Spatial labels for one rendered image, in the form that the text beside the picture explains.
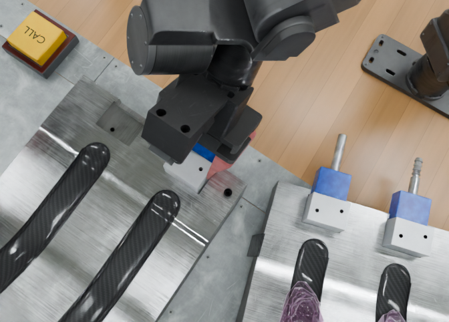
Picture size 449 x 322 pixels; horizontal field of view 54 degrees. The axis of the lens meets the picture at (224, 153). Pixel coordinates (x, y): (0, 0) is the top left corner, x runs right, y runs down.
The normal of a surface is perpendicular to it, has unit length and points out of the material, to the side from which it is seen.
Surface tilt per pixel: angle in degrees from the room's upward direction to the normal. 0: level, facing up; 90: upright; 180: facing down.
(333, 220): 0
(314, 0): 90
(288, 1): 26
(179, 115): 30
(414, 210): 0
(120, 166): 0
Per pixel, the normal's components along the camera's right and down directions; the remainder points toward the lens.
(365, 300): 0.11, -0.50
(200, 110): 0.32, -0.62
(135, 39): -0.87, 0.11
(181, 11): 0.42, -0.33
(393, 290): 0.02, -0.29
